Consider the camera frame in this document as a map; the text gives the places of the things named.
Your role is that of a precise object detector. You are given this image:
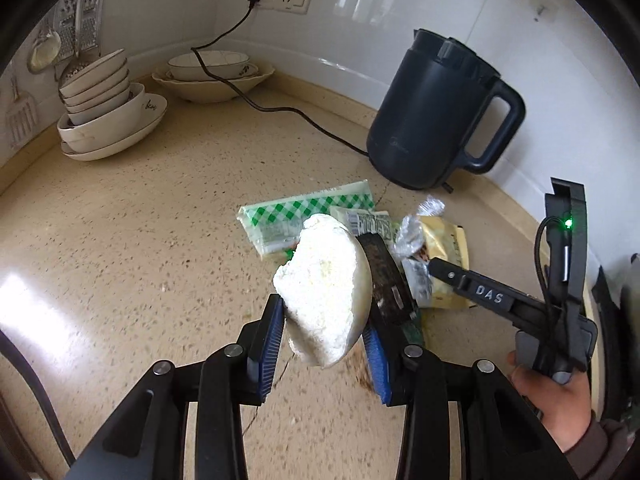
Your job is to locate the stack of white bowls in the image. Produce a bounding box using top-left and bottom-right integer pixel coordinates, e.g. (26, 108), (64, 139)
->
(56, 49), (168, 162)

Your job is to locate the white steamed bun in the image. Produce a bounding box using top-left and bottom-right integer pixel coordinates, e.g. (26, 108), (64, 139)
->
(272, 213), (373, 370)

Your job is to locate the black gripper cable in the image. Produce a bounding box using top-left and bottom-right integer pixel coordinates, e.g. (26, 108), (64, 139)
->
(0, 329), (77, 467)

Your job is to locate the person's right forearm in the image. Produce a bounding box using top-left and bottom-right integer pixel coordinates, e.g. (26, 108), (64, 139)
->
(564, 409), (632, 480)

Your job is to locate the white patterned bowl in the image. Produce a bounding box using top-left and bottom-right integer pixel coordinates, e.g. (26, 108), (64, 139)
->
(167, 51), (261, 82)

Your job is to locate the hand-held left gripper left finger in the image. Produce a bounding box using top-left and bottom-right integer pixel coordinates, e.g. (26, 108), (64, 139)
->
(65, 294), (288, 480)

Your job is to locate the metal skimmer spoon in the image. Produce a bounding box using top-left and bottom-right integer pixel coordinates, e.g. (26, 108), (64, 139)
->
(58, 0), (90, 87)

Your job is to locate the green checkered packet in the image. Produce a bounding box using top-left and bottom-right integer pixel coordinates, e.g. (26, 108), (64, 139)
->
(236, 180), (376, 261)

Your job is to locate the dark snack packet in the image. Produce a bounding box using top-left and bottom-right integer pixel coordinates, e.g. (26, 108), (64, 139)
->
(357, 232), (420, 325)

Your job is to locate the metal box grater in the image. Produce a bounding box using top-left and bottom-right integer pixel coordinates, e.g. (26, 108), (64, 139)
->
(59, 0), (109, 60)

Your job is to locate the metal slotted spatula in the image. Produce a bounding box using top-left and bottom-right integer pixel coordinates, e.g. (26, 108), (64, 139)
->
(2, 74), (40, 149)

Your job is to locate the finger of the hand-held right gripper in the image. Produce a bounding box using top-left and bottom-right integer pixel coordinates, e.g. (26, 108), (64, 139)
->
(429, 257), (471, 295)

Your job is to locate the dark electric kettle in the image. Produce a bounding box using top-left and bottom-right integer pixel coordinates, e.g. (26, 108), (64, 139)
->
(366, 29), (527, 192)

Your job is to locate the metal ladle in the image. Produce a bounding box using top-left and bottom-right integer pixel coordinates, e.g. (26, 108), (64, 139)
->
(27, 10), (62, 74)

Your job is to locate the white barcode packet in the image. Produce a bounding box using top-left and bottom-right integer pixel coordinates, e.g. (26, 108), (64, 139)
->
(330, 206), (394, 239)

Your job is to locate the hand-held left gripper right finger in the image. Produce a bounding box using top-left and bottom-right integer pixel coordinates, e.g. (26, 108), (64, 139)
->
(363, 321), (581, 480)

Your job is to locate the person's right hand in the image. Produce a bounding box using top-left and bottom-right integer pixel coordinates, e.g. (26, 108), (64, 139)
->
(506, 351), (597, 454)

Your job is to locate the yellow snack packet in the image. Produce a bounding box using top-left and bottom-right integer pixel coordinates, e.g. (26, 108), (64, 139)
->
(414, 216), (472, 311)

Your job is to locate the silver foil wrapper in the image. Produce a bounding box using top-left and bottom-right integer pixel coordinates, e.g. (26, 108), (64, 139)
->
(394, 196), (446, 262)

